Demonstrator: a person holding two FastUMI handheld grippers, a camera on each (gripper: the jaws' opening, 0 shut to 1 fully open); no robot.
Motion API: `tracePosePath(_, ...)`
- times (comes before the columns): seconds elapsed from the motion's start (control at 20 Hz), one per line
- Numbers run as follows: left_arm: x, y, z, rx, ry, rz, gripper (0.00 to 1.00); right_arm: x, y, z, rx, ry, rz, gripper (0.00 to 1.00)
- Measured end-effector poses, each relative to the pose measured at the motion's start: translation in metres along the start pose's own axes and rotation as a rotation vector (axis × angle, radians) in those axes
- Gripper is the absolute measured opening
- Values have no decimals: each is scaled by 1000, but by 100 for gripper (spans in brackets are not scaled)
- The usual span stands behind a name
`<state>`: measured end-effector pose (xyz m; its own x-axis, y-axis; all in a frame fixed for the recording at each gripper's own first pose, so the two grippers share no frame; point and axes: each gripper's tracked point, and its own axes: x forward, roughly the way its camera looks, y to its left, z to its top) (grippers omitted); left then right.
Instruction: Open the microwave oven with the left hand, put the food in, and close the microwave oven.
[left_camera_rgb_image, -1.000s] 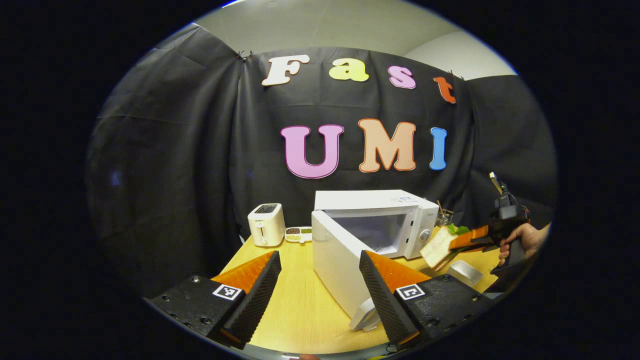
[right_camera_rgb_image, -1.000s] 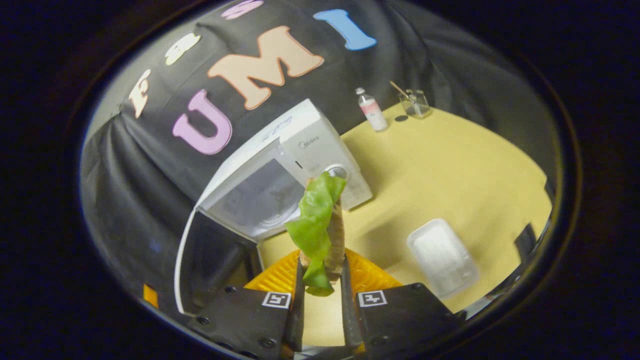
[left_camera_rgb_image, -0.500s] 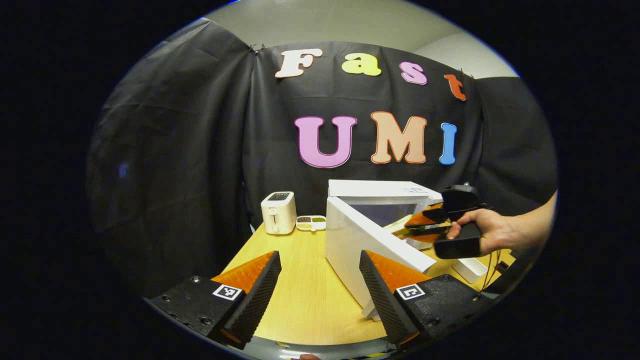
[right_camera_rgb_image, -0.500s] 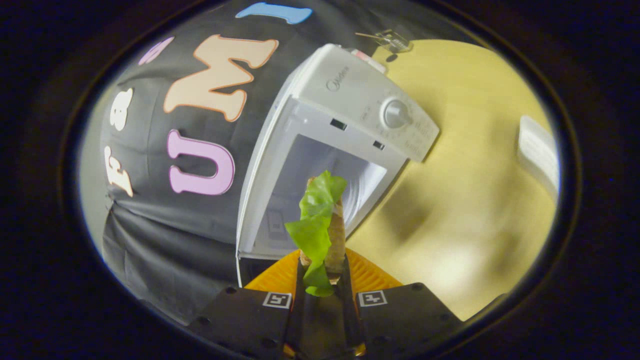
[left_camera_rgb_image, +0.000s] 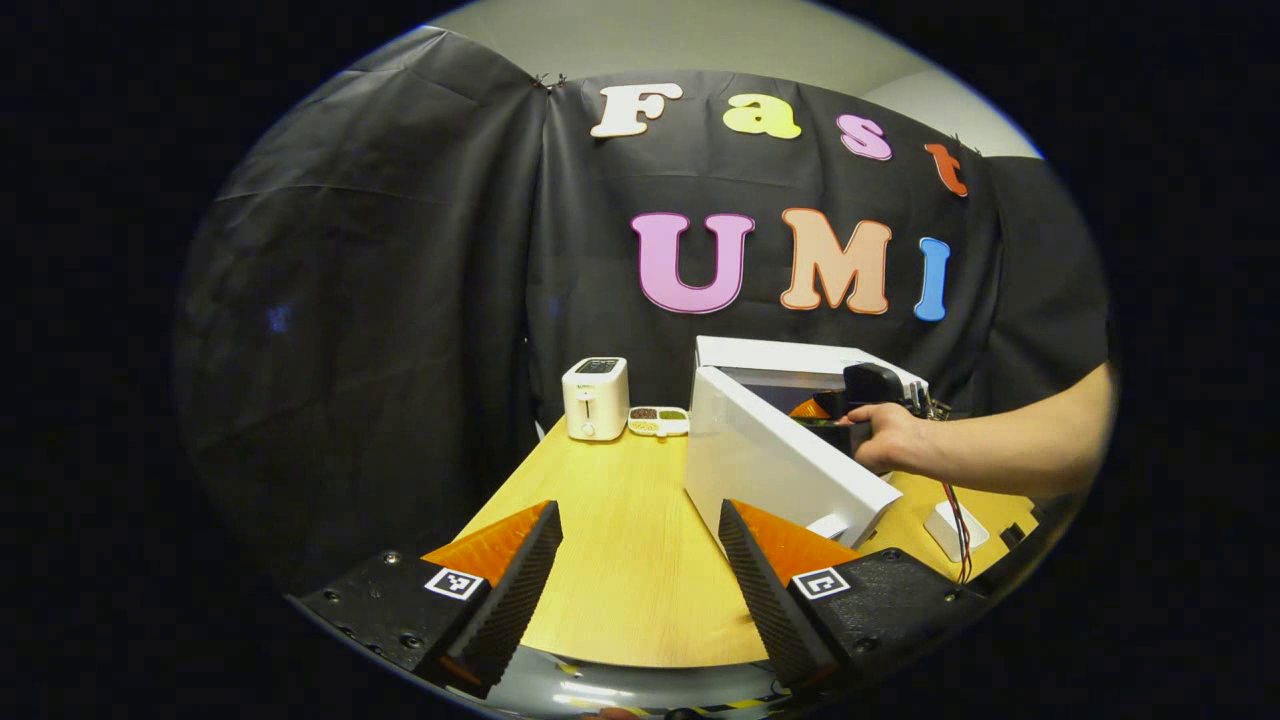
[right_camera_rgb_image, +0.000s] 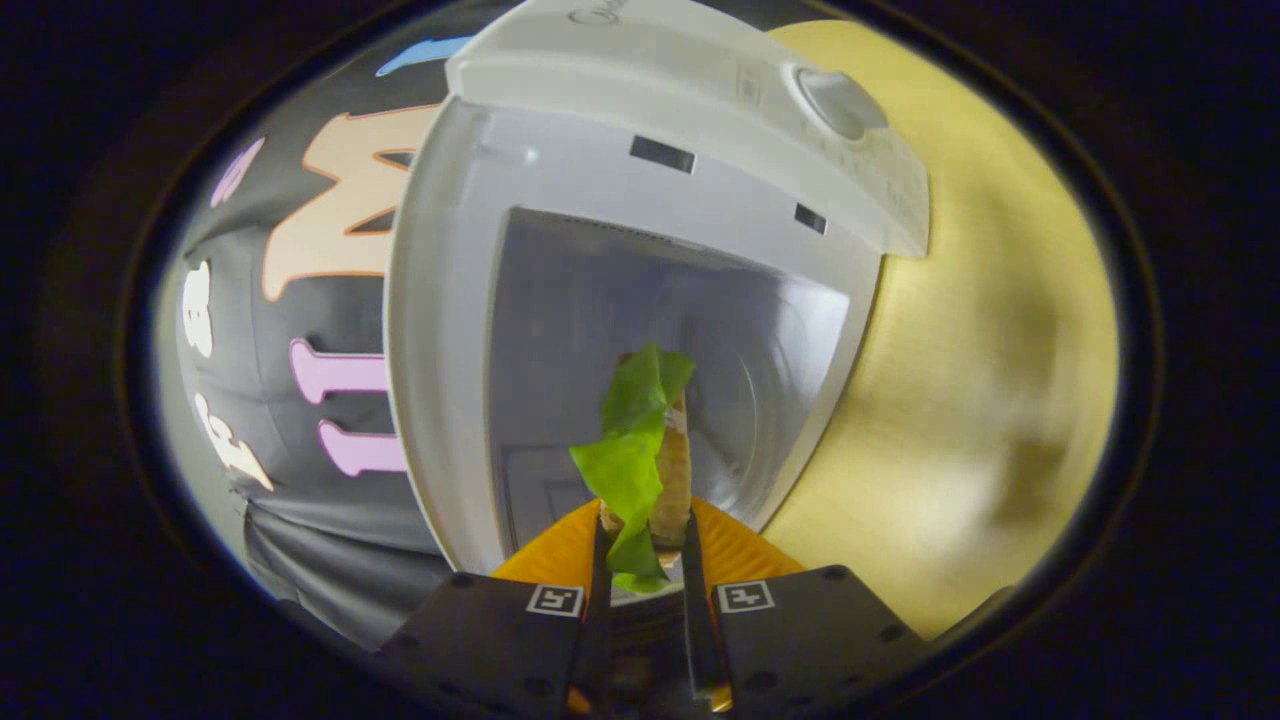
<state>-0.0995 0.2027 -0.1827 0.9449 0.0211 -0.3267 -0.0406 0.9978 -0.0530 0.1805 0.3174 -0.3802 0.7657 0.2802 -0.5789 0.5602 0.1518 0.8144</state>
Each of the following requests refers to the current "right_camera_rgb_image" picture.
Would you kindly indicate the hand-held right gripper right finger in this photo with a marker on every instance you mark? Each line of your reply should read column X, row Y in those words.
column 810, row 630

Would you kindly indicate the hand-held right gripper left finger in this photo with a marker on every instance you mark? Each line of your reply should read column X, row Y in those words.
column 480, row 630

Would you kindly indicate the lettuce sandwich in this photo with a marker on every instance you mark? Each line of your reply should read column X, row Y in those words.
column 630, row 460

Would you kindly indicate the white microwave oven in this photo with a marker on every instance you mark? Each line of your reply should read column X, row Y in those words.
column 650, row 90

